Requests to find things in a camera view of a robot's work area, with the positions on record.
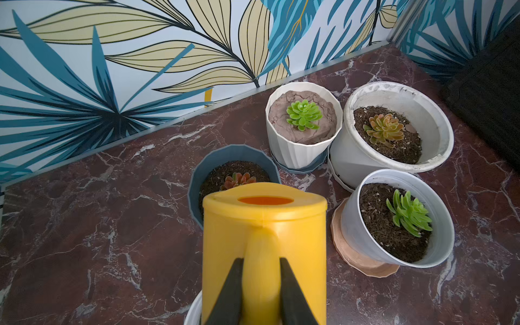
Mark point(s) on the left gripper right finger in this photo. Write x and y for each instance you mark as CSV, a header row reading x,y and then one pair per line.
x,y
293,304

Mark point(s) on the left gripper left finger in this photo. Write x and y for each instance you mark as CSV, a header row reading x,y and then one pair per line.
x,y
228,306

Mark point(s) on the white pot pink succulent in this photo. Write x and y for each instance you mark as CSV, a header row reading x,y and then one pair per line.
x,y
193,317

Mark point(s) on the yellow plastic watering can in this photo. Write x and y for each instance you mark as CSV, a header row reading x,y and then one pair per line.
x,y
261,223

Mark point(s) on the small white pot green succulent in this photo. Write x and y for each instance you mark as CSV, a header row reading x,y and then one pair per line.
x,y
392,219

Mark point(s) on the large white pot yellow succulent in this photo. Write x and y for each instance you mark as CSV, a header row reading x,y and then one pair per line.
x,y
388,125

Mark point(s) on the blue pot red succulent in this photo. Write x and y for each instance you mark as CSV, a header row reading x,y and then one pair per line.
x,y
226,168

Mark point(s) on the white ribbed pot green succulent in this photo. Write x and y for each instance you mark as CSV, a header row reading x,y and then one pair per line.
x,y
302,120

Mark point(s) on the black tool case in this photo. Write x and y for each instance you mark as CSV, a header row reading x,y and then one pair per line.
x,y
485,94

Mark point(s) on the right aluminium frame post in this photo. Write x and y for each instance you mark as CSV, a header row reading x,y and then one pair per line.
x,y
408,12

